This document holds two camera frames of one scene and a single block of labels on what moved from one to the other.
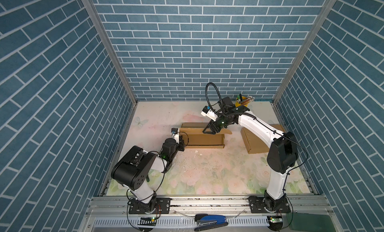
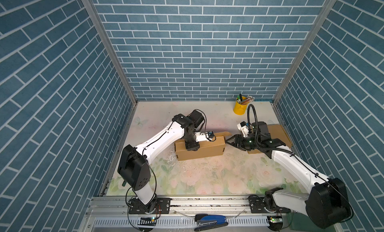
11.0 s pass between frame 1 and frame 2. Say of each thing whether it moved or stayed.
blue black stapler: stayed
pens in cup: stayed
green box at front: stayed
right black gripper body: moved
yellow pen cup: stayed
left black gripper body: moved
